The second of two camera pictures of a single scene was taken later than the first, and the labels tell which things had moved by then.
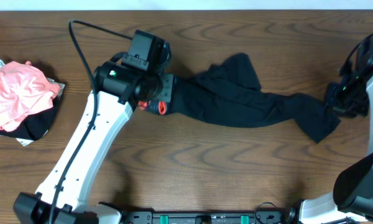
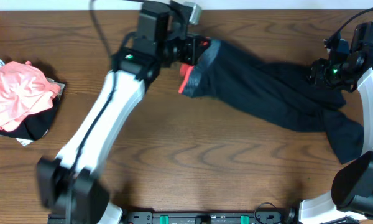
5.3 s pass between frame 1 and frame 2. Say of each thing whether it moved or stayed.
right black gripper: moved
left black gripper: moved
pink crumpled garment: stayed
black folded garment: stayed
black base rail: stayed
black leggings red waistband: moved
